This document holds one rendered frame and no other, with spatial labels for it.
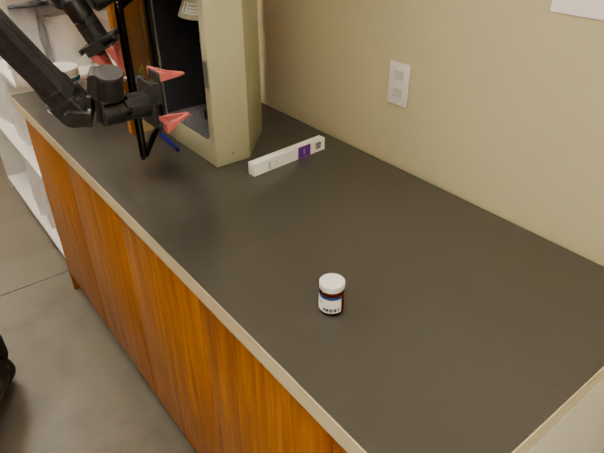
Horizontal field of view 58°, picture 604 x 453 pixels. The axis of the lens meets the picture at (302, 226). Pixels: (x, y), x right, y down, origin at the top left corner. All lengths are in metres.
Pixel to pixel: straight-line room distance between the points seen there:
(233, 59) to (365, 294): 0.73
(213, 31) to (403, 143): 0.59
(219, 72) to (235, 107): 0.11
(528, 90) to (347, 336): 0.67
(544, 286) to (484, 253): 0.14
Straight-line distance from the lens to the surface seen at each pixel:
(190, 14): 1.53
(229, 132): 1.54
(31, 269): 3.01
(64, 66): 2.09
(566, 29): 1.25
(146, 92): 1.28
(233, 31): 1.47
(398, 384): 0.93
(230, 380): 1.28
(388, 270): 1.15
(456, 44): 1.40
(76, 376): 2.36
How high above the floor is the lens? 1.63
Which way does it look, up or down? 33 degrees down
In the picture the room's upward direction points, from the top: straight up
